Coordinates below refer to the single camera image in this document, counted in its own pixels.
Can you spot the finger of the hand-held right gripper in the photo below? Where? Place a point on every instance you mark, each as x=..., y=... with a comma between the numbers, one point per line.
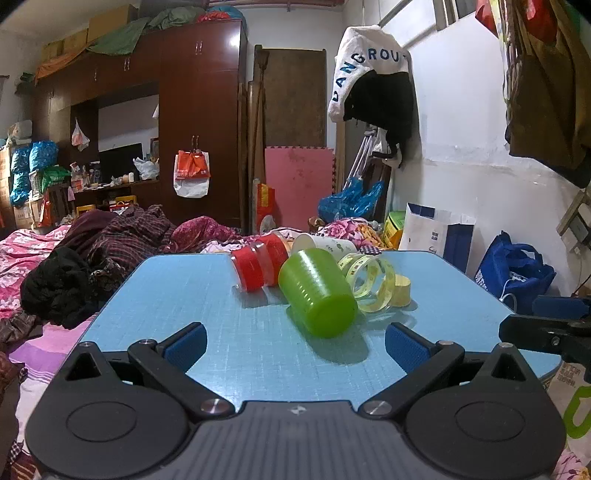
x=561, y=306
x=531, y=331

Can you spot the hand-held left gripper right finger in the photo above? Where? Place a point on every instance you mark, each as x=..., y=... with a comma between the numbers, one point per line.
x=406, y=346

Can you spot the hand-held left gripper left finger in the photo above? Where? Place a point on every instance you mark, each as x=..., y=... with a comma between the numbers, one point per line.
x=187, y=344

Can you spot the green plastic cup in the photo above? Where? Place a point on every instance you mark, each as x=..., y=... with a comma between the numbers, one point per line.
x=314, y=295

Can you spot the white paper cup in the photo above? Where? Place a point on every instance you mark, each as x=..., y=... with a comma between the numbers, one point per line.
x=319, y=243

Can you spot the small yellow tape roll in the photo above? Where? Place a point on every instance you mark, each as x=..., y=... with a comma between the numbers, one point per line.
x=402, y=290

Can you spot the blue tote bag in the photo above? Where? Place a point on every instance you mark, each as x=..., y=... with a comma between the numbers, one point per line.
x=512, y=272

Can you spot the yellow printed tape strip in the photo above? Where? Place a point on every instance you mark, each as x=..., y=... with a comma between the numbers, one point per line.
x=369, y=281

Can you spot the white and green bag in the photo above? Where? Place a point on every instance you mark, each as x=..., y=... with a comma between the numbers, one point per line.
x=575, y=406

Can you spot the white and blue paper bag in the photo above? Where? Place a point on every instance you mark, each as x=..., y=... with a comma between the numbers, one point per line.
x=429, y=235

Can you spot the pile of dark clothes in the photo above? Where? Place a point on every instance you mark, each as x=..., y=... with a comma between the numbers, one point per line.
x=134, y=240

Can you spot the green cardboard box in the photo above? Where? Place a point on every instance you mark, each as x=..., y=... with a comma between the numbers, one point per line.
x=393, y=228

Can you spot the floral blanket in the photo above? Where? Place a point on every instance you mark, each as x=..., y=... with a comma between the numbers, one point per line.
x=351, y=233

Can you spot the black cloth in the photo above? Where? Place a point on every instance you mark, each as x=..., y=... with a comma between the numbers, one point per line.
x=60, y=286

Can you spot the blue plastic bag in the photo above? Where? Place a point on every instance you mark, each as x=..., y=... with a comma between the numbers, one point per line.
x=351, y=201

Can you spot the red and yellow bag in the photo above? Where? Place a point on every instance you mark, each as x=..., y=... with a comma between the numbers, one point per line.
x=265, y=205

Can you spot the orange and white plastic bag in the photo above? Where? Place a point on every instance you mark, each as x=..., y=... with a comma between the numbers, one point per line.
x=192, y=173

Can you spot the crumpled white plastic bag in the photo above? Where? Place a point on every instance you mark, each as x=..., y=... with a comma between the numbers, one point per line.
x=147, y=168

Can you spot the pink floral bed sheet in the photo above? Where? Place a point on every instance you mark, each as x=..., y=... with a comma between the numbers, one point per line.
x=23, y=249

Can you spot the pink foam mat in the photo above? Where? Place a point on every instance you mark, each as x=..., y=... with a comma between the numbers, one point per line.
x=299, y=184

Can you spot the black flat television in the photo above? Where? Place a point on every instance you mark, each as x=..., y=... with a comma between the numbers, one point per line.
x=121, y=161

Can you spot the brown hanging jacket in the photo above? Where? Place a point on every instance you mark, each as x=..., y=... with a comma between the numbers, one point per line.
x=549, y=101

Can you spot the small white plastic bag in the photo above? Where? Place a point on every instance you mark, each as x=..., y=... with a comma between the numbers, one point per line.
x=79, y=136

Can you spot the blue printed sacks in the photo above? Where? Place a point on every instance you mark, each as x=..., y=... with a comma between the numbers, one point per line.
x=32, y=166

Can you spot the black hanging garment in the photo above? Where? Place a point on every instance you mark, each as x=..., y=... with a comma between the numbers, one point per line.
x=385, y=106

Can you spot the dark brown wooden wardrobe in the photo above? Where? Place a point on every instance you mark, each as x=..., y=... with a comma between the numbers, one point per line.
x=203, y=101

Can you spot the brown wooden board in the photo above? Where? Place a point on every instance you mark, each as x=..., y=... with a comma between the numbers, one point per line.
x=291, y=92

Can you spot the red hanging cloth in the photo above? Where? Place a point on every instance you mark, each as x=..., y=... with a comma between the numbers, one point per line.
x=540, y=16

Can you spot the white lettered hoodie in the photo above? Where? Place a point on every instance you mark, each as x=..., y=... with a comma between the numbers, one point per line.
x=364, y=50

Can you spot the green cloth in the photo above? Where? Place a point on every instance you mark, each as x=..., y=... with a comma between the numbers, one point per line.
x=134, y=32

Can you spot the large cardboard box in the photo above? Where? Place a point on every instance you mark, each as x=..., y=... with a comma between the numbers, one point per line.
x=111, y=21

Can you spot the wall socket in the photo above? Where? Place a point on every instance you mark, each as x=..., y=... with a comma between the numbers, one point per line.
x=577, y=226

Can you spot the metal folding frame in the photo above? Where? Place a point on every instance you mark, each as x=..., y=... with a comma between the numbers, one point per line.
x=367, y=154

